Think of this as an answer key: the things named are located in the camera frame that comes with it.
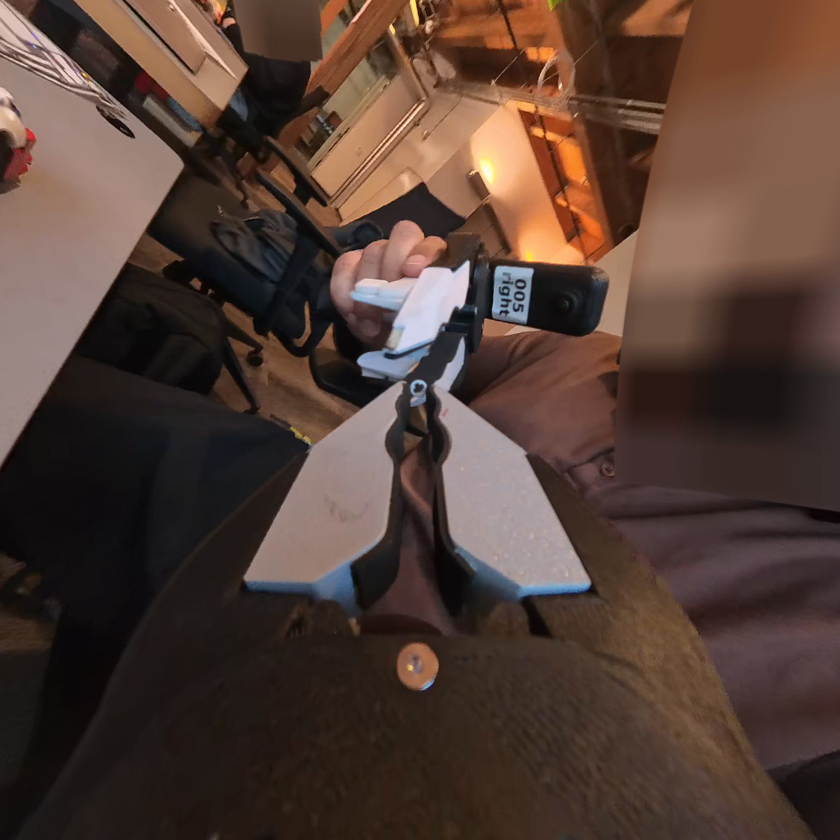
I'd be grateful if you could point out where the grey neighbouring desk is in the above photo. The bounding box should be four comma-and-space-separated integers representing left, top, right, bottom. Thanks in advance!
72, 0, 249, 148

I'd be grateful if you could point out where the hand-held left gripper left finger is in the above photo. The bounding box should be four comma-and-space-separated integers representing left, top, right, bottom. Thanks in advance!
243, 385, 406, 609

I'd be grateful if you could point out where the white cabinet unit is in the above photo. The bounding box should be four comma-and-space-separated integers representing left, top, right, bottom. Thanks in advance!
305, 82, 506, 227

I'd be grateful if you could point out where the black office chair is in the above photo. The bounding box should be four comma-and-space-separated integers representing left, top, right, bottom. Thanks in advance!
147, 134, 408, 408

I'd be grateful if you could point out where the toy brick race car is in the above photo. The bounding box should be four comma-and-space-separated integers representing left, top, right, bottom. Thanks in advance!
0, 88, 37, 194

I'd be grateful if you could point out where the sticker sheet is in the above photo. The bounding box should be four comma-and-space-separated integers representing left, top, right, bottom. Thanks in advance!
0, 7, 126, 116

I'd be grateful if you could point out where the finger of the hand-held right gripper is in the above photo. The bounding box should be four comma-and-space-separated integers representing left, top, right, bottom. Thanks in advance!
386, 261, 473, 361
408, 310, 485, 395

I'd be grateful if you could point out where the black backpack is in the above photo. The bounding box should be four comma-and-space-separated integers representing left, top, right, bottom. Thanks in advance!
79, 262, 227, 398

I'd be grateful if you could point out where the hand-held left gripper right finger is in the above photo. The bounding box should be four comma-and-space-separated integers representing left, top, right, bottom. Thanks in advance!
425, 387, 593, 616

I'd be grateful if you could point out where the person's right hand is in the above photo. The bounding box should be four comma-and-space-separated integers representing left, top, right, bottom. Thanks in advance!
330, 220, 448, 343

